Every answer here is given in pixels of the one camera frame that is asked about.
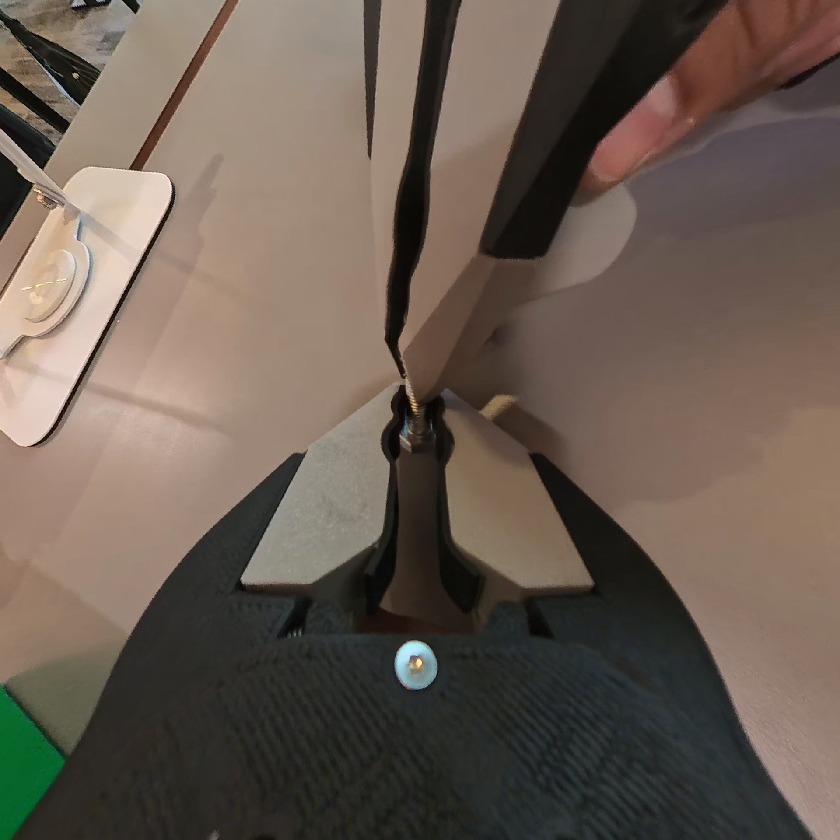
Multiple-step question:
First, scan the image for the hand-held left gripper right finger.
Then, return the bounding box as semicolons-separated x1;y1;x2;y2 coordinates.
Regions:
435;387;595;616

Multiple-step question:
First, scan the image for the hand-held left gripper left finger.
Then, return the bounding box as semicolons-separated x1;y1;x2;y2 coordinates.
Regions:
240;386;404;619

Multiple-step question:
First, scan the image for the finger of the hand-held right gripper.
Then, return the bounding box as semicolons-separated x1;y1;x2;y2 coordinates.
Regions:
394;0;567;400
363;0;442;382

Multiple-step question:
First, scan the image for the steel hex bolt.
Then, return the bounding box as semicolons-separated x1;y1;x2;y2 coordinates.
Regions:
395;377;437;455

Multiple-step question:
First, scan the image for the person's right hand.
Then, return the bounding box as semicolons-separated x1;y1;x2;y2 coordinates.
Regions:
584;0;840;194

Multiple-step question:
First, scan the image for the white metal stand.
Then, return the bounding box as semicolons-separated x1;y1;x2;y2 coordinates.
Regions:
0;128;176;447

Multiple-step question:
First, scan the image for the green plastic object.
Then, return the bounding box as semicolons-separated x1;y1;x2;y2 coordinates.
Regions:
0;682;67;840

